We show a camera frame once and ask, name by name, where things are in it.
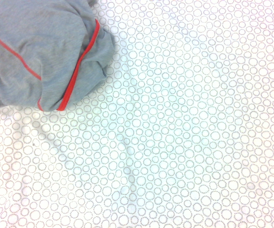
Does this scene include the grey garment with red trim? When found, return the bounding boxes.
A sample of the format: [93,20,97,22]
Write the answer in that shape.
[0,0,116,112]

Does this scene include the white bedsheet with dotted circles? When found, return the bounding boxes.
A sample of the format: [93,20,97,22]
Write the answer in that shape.
[0,0,274,228]

